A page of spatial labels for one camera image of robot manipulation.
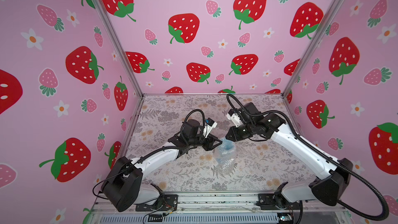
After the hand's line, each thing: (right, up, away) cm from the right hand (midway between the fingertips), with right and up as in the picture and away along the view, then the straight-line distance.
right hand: (225, 138), depth 73 cm
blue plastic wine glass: (+1, -7, 0) cm, 7 cm away
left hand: (-2, -2, +5) cm, 6 cm away
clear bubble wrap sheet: (+2, -19, +9) cm, 21 cm away
